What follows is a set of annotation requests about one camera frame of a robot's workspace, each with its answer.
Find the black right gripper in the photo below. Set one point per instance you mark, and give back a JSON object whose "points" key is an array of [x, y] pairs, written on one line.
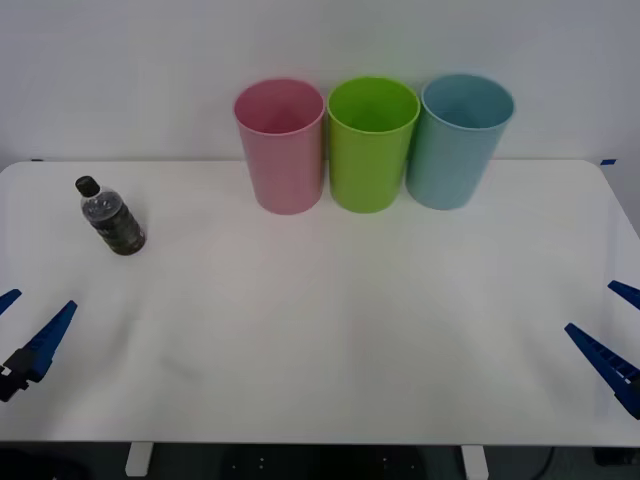
{"points": [[635, 410]]}

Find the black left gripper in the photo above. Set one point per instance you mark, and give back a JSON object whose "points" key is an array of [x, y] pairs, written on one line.
{"points": [[9, 387]]}

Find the dark plastic bottle black cap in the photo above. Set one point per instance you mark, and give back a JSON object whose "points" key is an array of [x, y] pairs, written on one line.
{"points": [[116, 222]]}

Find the white table leg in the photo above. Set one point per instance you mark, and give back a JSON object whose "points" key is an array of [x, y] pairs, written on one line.
{"points": [[138, 459], [475, 460]]}

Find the pale blue plastic bin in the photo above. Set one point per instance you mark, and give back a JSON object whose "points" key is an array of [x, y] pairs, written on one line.
{"points": [[447, 165]]}

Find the green plastic bin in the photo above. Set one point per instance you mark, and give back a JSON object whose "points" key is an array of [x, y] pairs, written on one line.
{"points": [[369, 170]]}

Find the pink plastic bin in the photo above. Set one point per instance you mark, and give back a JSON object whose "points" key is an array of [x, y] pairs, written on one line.
{"points": [[285, 160]]}

